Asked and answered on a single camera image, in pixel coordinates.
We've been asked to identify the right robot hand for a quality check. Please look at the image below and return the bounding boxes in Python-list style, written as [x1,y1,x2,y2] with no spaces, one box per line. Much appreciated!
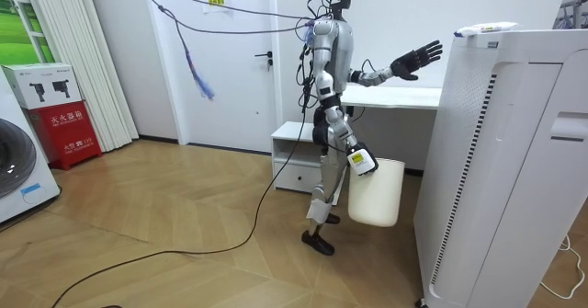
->
[345,142,380,177]

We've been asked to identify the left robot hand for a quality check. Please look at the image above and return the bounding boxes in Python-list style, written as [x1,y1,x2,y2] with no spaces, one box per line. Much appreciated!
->
[390,40,444,82]

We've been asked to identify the cream plastic waste bin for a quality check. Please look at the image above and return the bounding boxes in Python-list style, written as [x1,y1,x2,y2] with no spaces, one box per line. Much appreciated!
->
[346,157,406,229]

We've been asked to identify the robot legs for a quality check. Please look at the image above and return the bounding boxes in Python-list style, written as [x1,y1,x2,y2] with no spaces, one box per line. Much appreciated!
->
[300,105,364,257]

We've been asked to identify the white desk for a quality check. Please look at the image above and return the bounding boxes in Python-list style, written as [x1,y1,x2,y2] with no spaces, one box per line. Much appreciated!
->
[339,85,443,171]

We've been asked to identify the robot body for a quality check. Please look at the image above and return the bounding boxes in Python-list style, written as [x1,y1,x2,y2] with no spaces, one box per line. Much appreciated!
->
[296,0,367,116]

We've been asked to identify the white low drawer cabinet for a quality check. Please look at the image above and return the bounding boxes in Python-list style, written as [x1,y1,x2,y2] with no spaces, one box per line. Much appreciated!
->
[270,120,350,207]

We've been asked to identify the white flat packet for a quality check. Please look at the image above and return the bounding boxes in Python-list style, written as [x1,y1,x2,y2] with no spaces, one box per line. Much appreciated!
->
[453,21,520,39]

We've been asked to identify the white door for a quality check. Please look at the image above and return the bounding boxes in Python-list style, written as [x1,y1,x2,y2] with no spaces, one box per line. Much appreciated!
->
[146,0,281,155]

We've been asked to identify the white perforated air purifier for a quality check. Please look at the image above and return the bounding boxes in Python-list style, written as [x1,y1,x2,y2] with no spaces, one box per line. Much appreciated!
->
[413,28,588,308]

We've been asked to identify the metal clothes rack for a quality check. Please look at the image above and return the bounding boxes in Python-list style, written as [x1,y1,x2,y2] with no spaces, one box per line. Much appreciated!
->
[553,0,588,29]

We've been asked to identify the white curtain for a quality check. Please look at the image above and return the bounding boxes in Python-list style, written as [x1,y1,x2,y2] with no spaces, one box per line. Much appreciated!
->
[21,0,140,154]

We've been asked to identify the red fire extinguisher box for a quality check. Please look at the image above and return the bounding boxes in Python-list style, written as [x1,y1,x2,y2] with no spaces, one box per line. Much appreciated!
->
[26,100,103,171]

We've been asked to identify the white cardboard box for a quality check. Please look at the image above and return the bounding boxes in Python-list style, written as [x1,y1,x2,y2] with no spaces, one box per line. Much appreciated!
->
[1,63,83,111]

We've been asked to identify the white washing machine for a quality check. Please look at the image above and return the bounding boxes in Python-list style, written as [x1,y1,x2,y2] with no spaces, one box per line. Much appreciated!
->
[0,68,62,224]

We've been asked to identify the black door handle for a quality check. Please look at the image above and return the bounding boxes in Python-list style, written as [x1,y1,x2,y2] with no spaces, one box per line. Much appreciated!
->
[254,51,275,73]

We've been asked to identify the cable bundle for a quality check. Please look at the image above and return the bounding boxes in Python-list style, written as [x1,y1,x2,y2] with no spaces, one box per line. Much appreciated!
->
[124,0,322,101]

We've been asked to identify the black floor cable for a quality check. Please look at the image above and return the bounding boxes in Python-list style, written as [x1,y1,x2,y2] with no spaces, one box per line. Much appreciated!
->
[49,105,310,308]

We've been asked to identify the white floor cable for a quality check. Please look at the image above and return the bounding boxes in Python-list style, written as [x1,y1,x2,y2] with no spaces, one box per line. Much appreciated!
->
[539,234,587,301]

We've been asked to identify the window with white frame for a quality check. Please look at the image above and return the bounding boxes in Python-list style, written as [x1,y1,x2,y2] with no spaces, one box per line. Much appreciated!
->
[0,0,56,66]

